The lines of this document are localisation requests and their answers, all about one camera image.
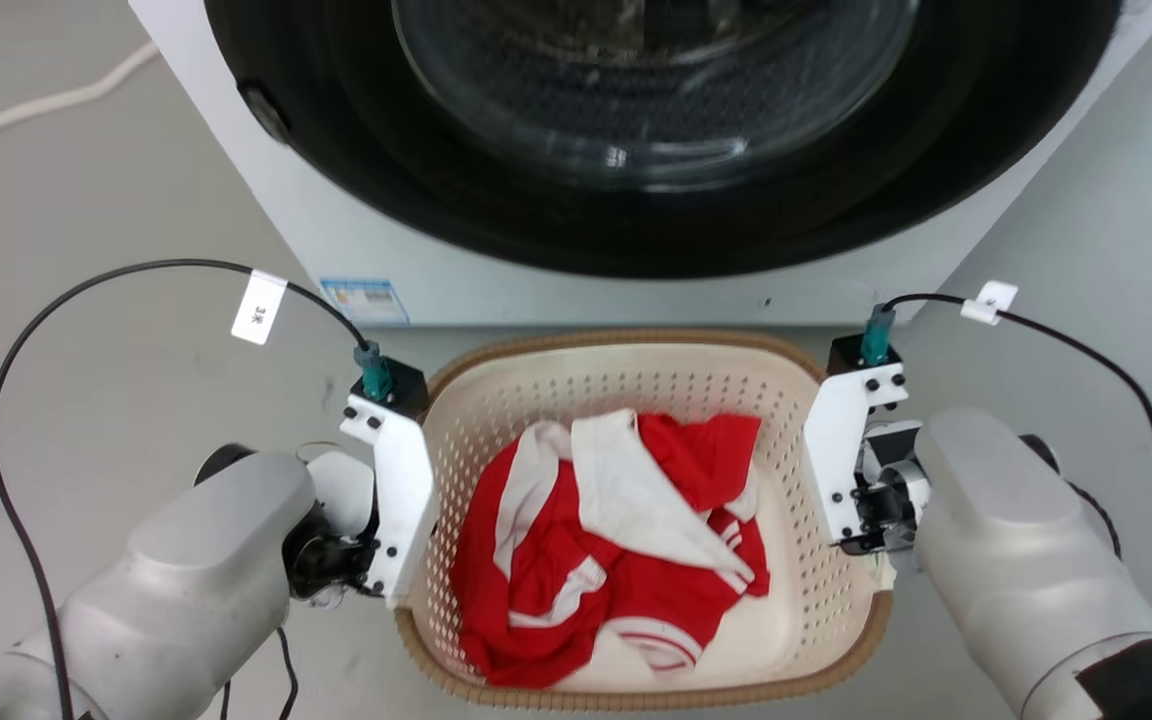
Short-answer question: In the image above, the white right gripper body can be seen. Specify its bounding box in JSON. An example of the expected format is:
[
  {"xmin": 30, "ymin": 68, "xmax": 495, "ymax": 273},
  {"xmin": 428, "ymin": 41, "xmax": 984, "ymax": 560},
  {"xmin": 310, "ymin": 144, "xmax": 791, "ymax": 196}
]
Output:
[{"xmin": 801, "ymin": 364, "xmax": 933, "ymax": 557}]

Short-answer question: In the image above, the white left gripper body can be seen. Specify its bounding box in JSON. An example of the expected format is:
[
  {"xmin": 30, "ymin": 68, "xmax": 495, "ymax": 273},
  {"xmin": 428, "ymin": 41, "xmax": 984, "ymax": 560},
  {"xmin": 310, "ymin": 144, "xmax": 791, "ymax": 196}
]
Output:
[{"xmin": 285, "ymin": 392, "xmax": 441, "ymax": 610}]

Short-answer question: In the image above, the beige perforated laundry basket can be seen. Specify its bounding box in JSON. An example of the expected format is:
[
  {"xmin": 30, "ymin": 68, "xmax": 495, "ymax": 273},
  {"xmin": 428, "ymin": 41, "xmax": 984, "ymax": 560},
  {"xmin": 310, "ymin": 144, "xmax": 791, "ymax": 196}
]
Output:
[{"xmin": 393, "ymin": 329, "xmax": 895, "ymax": 712}]

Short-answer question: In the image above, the red and white garment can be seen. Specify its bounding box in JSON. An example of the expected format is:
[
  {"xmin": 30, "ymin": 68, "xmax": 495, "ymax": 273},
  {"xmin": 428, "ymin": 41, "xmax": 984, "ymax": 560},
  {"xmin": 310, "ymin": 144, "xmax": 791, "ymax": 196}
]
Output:
[{"xmin": 448, "ymin": 407, "xmax": 773, "ymax": 692}]

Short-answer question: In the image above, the blue white energy label sticker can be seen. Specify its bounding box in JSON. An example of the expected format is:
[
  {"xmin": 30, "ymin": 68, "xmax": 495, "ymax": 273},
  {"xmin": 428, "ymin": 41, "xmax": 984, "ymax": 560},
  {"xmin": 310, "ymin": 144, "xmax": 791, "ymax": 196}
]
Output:
[{"xmin": 320, "ymin": 277, "xmax": 411, "ymax": 327}]

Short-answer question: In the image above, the white washing machine body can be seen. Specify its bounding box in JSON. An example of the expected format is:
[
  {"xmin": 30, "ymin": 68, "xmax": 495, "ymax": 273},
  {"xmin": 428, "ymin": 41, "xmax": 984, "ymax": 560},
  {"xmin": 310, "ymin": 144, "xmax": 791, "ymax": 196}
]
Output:
[{"xmin": 129, "ymin": 0, "xmax": 1152, "ymax": 329}]

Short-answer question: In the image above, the black round washing machine door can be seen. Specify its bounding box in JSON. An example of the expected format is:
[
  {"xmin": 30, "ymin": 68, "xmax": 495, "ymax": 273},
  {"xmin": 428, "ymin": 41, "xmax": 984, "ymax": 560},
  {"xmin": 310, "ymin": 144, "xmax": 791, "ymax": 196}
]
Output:
[{"xmin": 203, "ymin": 0, "xmax": 1123, "ymax": 280}]

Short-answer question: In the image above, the small white cable tag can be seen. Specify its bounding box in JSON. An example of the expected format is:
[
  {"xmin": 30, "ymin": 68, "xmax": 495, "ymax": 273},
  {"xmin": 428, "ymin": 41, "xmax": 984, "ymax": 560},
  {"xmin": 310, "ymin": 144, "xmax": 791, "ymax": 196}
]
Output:
[{"xmin": 959, "ymin": 280, "xmax": 1020, "ymax": 327}]

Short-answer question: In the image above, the white paper cable tag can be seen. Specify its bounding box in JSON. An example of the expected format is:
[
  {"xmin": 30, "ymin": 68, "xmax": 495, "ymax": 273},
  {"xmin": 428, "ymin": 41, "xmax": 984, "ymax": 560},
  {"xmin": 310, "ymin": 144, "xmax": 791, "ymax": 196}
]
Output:
[{"xmin": 230, "ymin": 269, "xmax": 290, "ymax": 347}]

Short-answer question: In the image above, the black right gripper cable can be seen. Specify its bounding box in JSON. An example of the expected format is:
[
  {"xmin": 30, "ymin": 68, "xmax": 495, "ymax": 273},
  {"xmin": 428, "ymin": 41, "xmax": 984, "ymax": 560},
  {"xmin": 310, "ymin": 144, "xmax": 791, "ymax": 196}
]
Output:
[{"xmin": 858, "ymin": 292, "xmax": 1152, "ymax": 720}]

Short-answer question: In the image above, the white floor cable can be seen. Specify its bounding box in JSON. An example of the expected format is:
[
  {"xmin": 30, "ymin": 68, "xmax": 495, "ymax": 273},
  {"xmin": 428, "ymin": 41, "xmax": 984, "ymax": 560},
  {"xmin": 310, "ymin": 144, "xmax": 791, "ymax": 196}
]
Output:
[{"xmin": 0, "ymin": 40, "xmax": 160, "ymax": 162}]

